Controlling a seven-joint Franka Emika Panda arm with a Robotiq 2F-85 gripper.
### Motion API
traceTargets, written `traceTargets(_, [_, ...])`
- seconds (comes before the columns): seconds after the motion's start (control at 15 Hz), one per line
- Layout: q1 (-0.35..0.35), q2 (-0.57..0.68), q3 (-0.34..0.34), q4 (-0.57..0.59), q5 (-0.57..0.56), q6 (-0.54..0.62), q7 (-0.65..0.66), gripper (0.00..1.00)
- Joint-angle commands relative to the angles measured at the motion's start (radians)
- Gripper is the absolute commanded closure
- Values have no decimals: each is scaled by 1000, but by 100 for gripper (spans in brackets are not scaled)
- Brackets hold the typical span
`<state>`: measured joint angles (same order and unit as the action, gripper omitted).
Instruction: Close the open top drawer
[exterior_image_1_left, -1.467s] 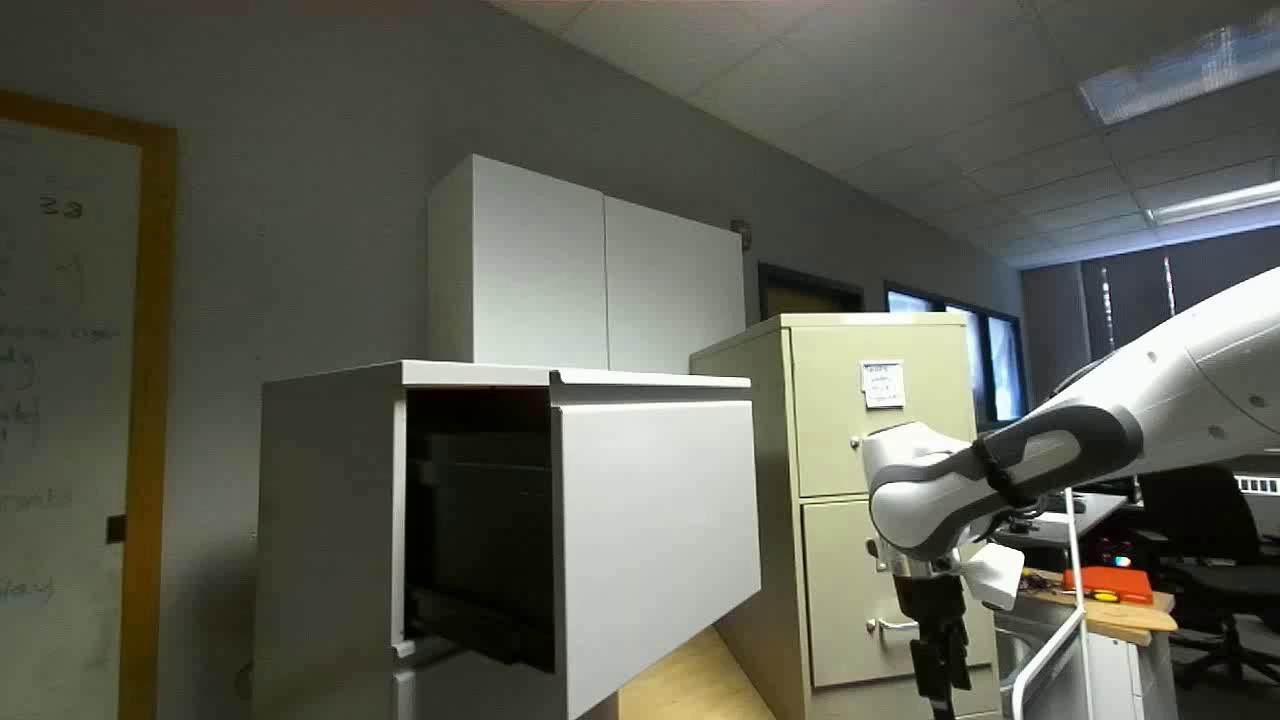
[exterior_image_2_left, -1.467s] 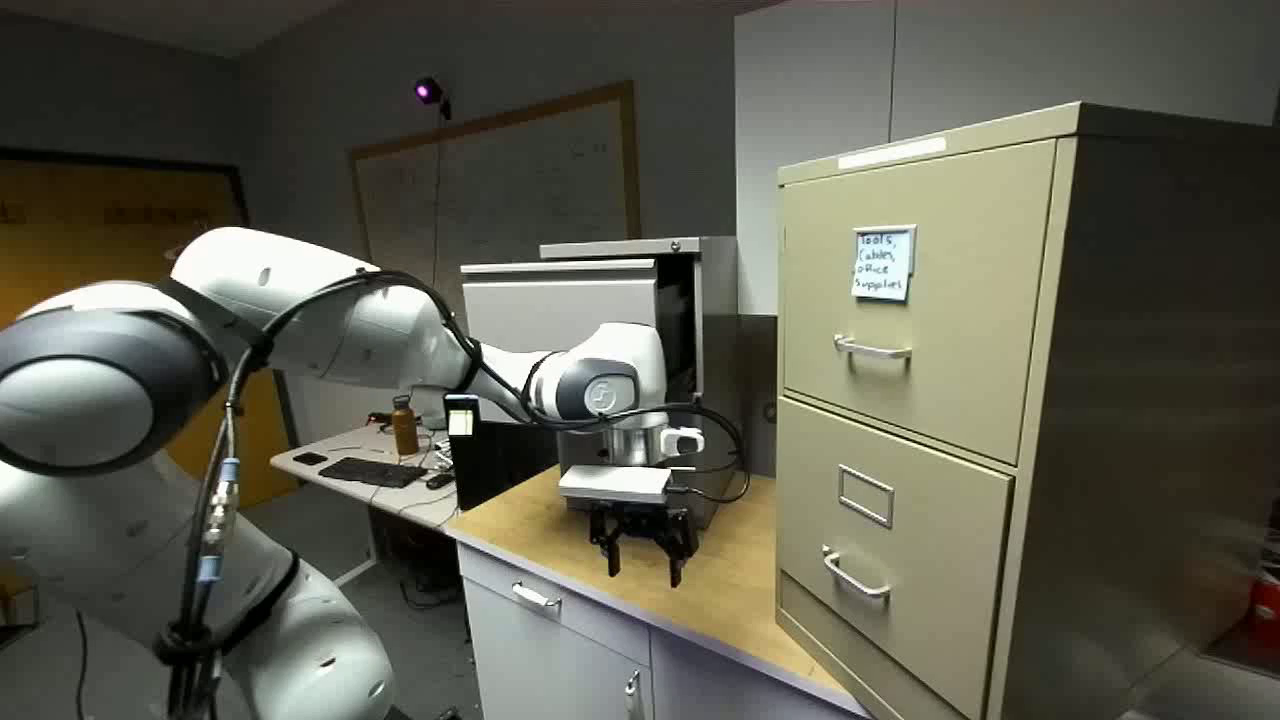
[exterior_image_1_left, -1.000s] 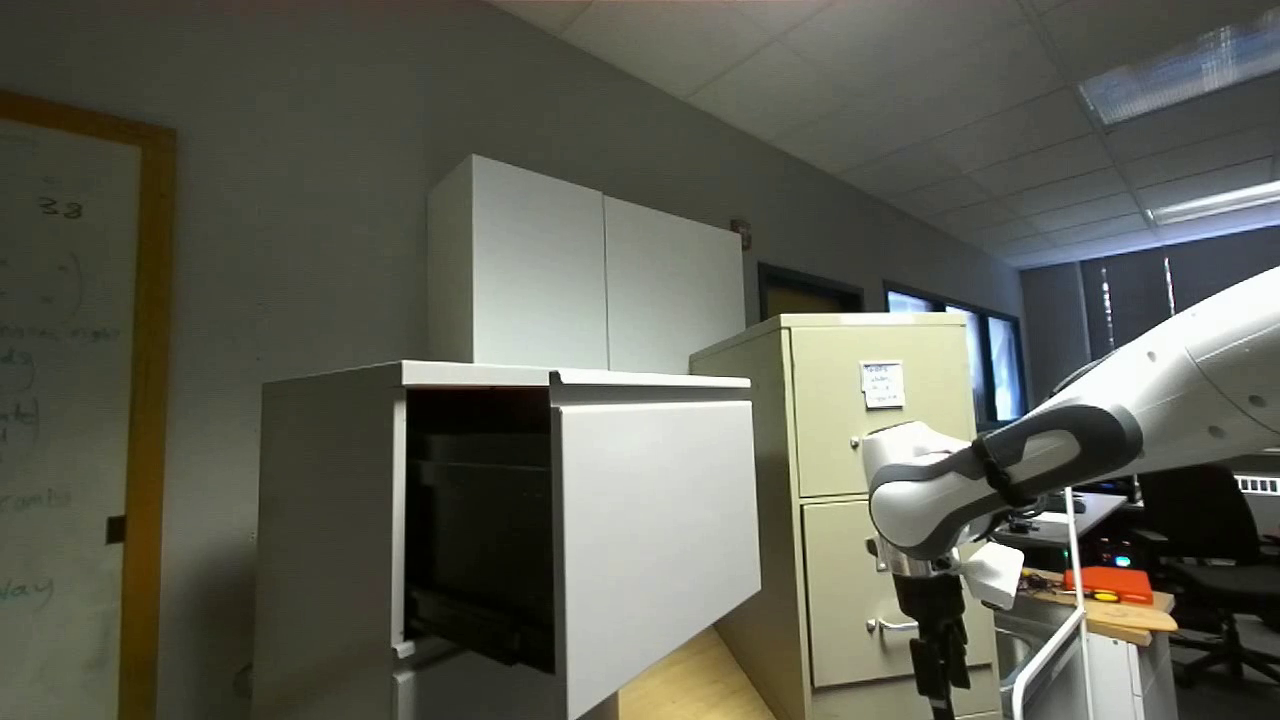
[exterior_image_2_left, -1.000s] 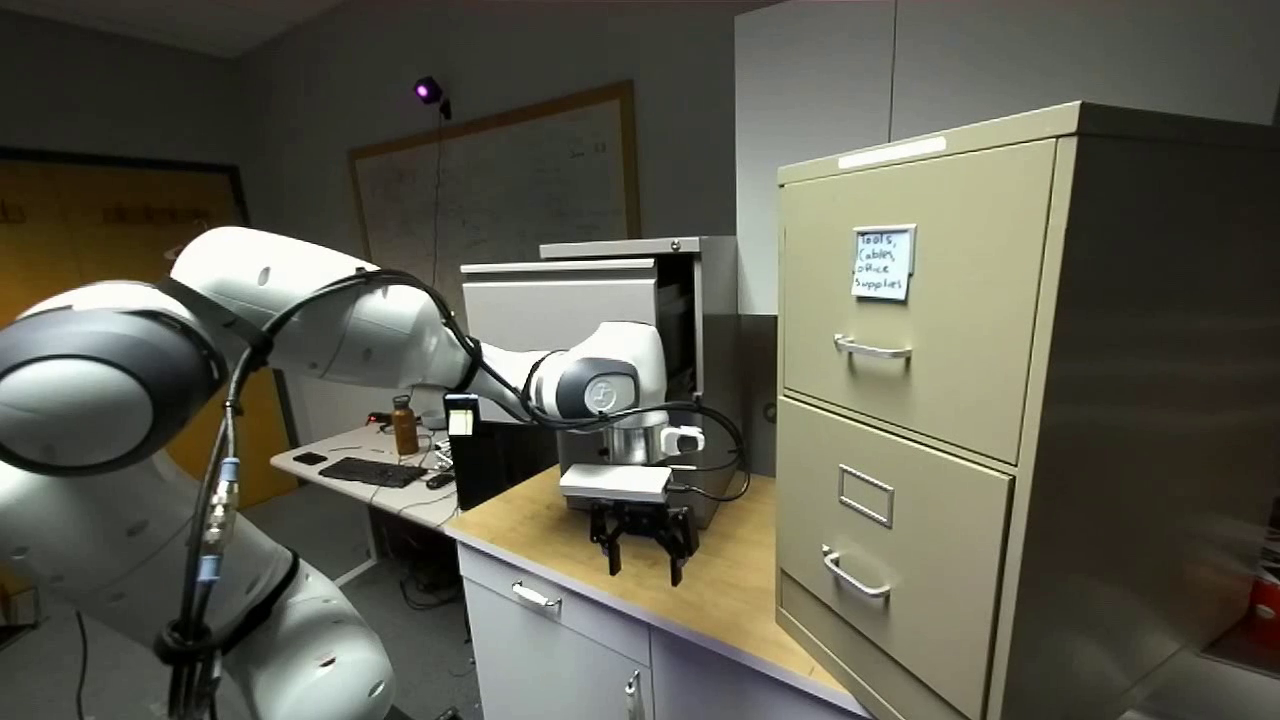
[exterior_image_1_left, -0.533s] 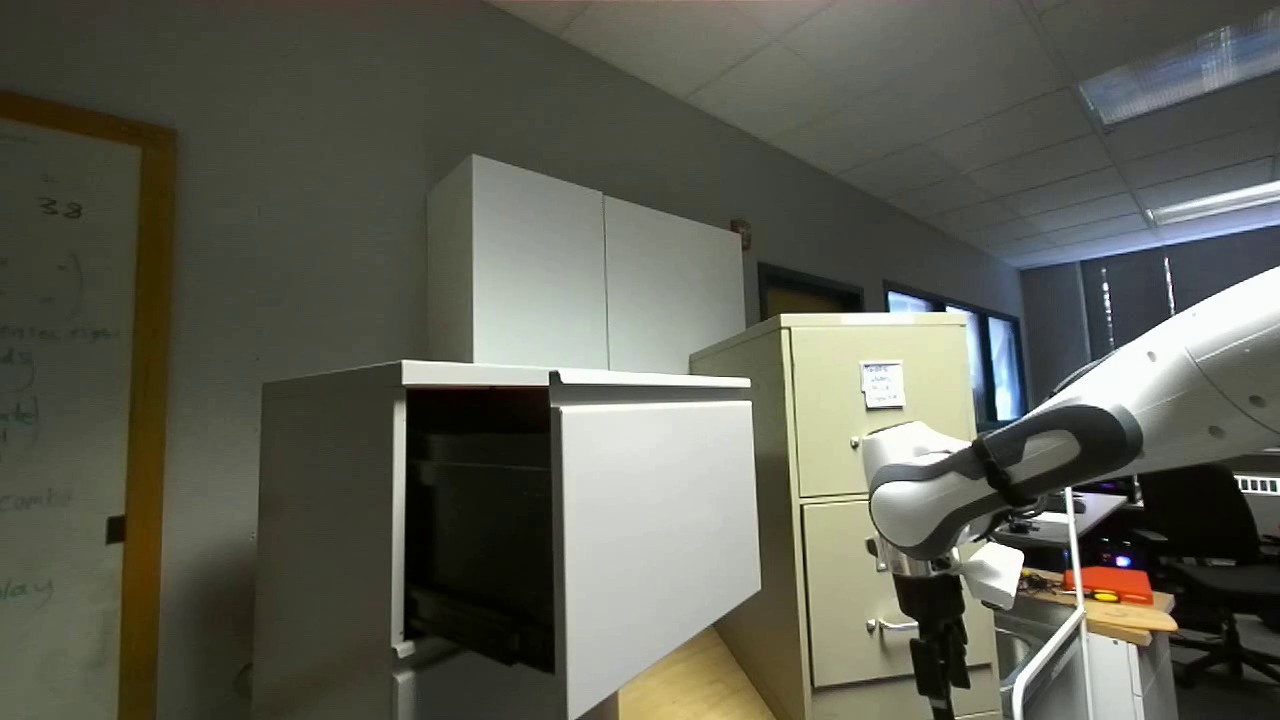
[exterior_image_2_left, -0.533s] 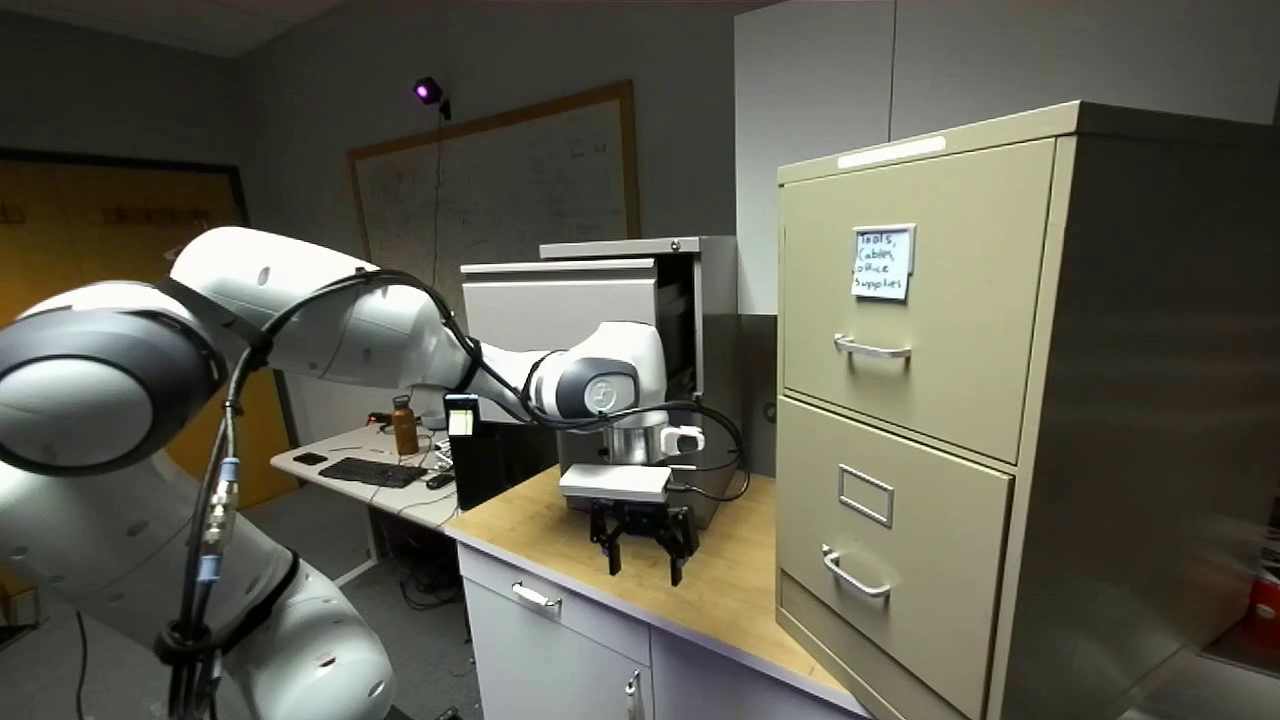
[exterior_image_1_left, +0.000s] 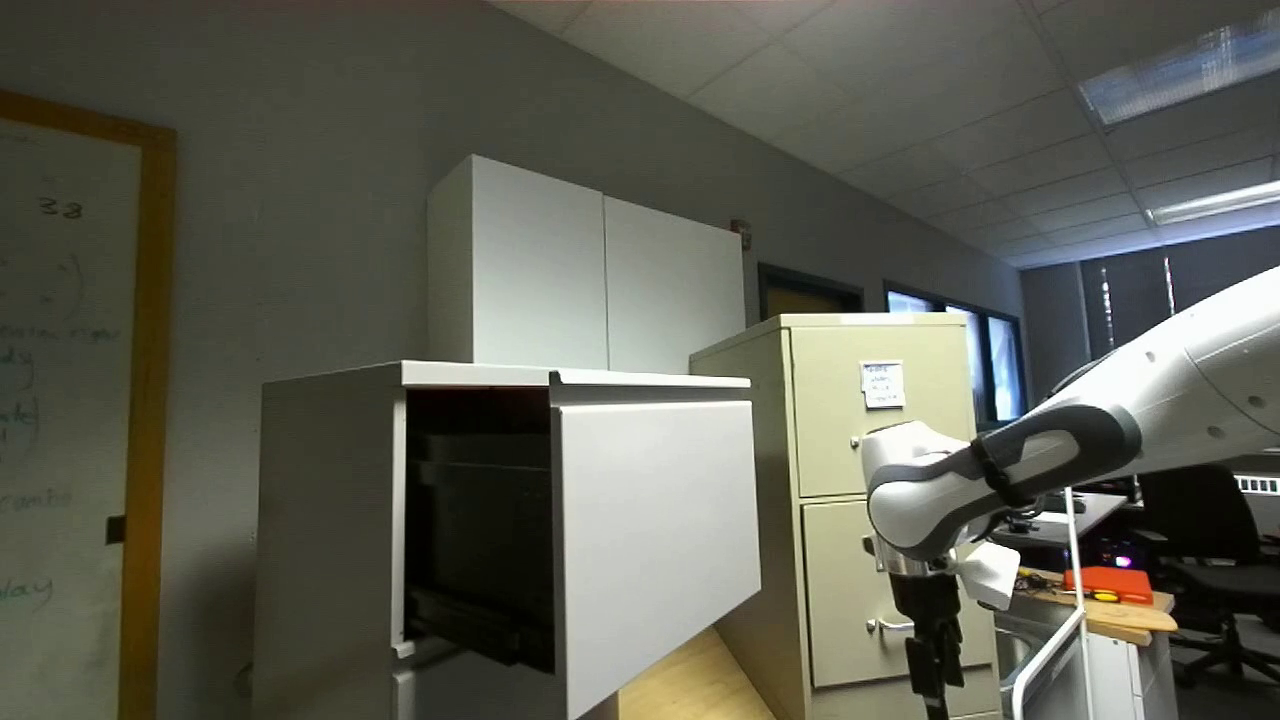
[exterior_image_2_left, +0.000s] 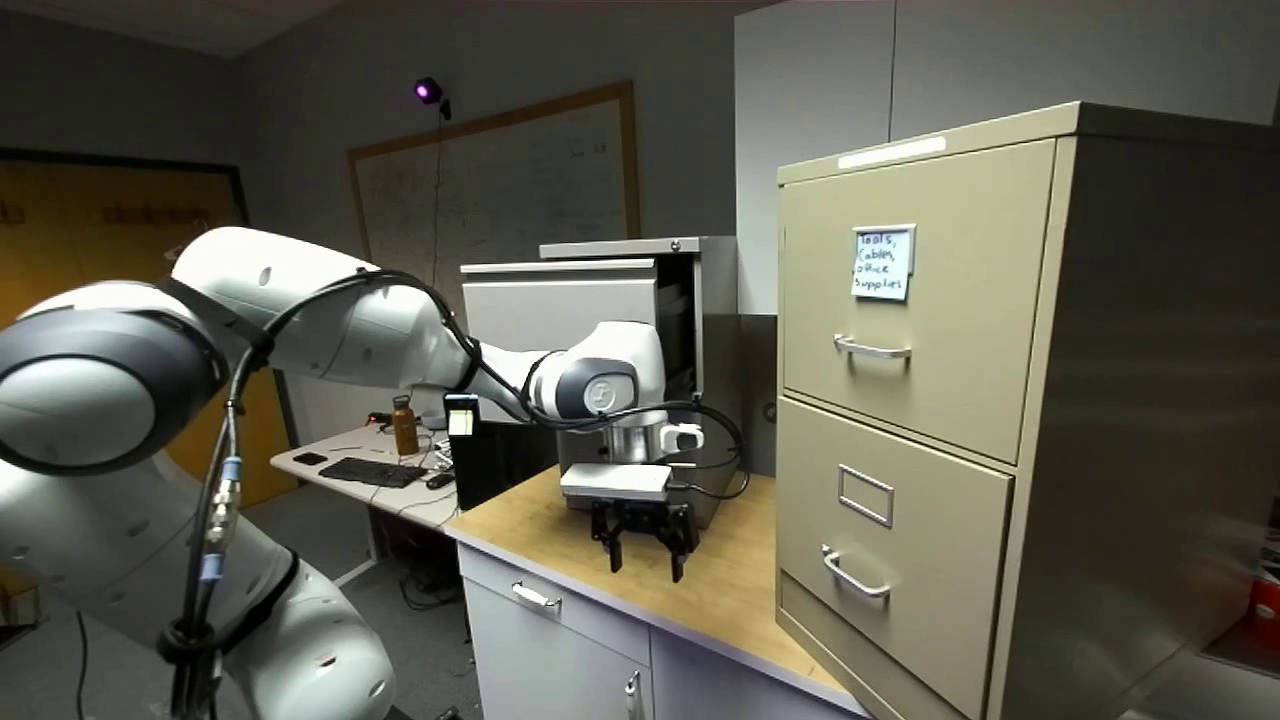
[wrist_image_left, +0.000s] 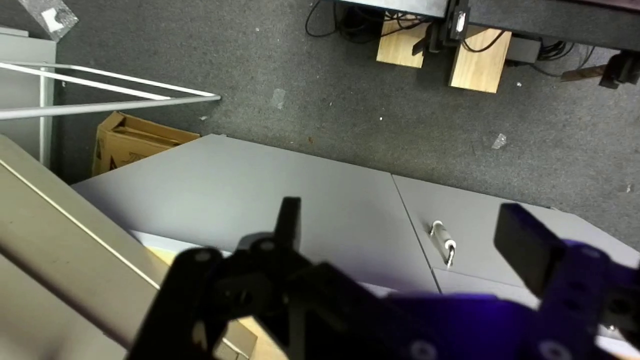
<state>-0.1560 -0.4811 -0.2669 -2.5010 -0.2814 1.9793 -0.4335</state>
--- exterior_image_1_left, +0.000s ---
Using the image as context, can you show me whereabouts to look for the black office chair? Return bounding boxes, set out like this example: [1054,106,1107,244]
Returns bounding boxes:
[1137,463,1280,687]

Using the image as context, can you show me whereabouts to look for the wood-framed whiteboard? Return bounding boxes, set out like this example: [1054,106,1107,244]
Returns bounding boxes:
[0,87,179,720]

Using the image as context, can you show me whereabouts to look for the wooden side table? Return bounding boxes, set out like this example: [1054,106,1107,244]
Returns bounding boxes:
[1013,563,1182,653]

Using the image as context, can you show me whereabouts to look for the narrow ceiling light strip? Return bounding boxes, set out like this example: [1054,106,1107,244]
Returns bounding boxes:
[1141,176,1280,229]

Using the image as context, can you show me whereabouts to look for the orange tool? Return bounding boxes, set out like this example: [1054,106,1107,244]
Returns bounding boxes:
[1074,563,1157,609]

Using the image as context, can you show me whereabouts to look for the white wrist camera block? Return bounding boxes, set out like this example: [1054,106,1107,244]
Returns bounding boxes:
[954,538,1024,615]

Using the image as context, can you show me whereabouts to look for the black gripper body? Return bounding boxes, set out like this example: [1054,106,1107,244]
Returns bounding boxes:
[889,563,968,687]

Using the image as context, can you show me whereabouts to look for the white metal frame tube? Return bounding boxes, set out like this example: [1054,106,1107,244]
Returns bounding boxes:
[1003,486,1093,720]

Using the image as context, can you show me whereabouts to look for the large ceiling light panel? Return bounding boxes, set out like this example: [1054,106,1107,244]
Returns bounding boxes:
[1074,7,1280,134]

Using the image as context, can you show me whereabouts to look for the dark window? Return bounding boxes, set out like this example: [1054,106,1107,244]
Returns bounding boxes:
[884,286,1033,434]

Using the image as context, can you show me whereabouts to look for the beige metal filing cabinet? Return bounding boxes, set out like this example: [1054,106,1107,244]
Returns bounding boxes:
[687,307,1003,720]

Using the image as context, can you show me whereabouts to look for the white wall cabinet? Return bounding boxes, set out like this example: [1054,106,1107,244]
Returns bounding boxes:
[425,153,750,376]

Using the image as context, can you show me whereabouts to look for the dark door frame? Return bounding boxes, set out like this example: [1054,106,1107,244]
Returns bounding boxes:
[755,260,873,326]

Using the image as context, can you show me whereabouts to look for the white paper label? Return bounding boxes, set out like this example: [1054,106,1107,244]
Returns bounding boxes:
[856,356,909,412]

